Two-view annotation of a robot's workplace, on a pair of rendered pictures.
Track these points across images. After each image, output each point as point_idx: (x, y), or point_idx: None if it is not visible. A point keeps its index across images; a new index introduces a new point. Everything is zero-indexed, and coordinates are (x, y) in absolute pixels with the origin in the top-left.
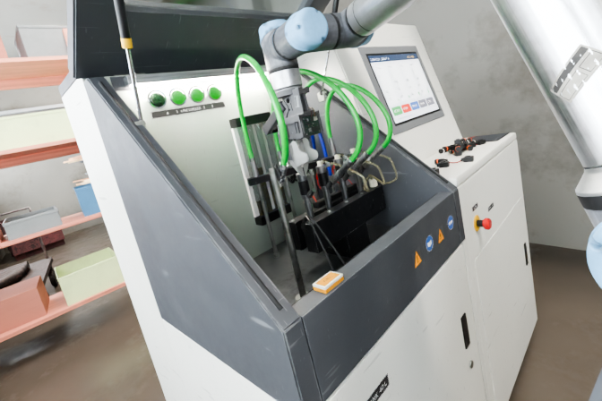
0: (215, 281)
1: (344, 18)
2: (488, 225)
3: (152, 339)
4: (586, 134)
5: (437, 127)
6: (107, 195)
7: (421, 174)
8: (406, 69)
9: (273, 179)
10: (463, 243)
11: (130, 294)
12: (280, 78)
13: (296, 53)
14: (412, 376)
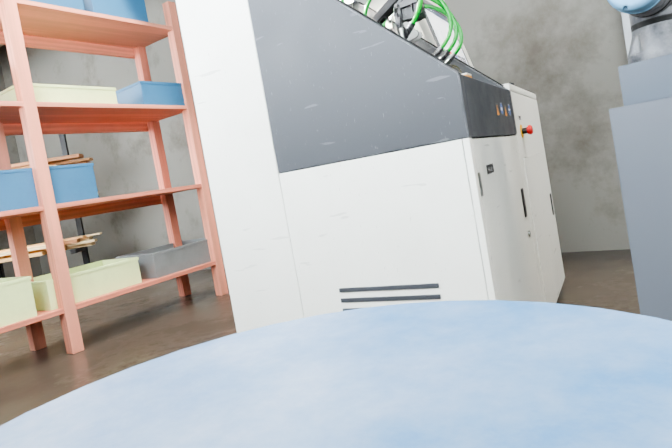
0: (391, 72)
1: None
2: (531, 128)
3: (242, 222)
4: None
5: None
6: (225, 64)
7: (482, 81)
8: (445, 27)
9: (402, 36)
10: (516, 136)
11: (212, 182)
12: None
13: None
14: (502, 186)
